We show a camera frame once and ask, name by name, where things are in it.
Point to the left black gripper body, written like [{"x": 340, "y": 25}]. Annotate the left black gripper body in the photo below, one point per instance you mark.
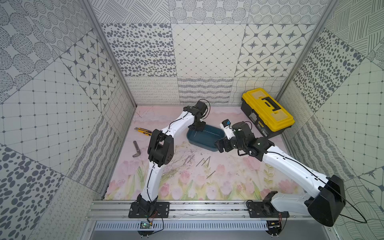
[{"x": 197, "y": 125}]

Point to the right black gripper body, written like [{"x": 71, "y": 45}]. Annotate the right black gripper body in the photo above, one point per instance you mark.
[{"x": 238, "y": 144}]

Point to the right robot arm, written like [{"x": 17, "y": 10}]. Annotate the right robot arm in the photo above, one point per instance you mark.
[{"x": 324, "y": 197}]

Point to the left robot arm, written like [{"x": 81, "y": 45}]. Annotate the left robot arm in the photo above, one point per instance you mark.
[{"x": 161, "y": 148}]

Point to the teal plastic storage box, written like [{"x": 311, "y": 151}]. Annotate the teal plastic storage box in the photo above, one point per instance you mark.
[{"x": 207, "y": 138}]

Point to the yellow black toolbox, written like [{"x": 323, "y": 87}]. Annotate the yellow black toolbox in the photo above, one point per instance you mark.
[{"x": 269, "y": 117}]

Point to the pink floral table mat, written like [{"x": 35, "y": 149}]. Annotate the pink floral table mat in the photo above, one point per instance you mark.
[{"x": 236, "y": 178}]

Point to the yellow utility knife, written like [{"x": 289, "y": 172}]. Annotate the yellow utility knife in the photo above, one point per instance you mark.
[{"x": 144, "y": 131}]

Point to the grey metal angle tool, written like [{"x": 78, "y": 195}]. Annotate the grey metal angle tool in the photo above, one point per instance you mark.
[{"x": 138, "y": 151}]

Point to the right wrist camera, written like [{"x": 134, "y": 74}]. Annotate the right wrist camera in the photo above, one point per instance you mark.
[{"x": 226, "y": 127}]

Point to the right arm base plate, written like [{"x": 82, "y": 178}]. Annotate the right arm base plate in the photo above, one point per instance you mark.
[{"x": 264, "y": 210}]

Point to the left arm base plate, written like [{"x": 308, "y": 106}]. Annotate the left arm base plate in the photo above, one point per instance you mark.
[{"x": 149, "y": 210}]

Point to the aluminium mounting rail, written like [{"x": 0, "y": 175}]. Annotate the aluminium mounting rail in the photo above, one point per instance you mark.
[{"x": 187, "y": 210}]

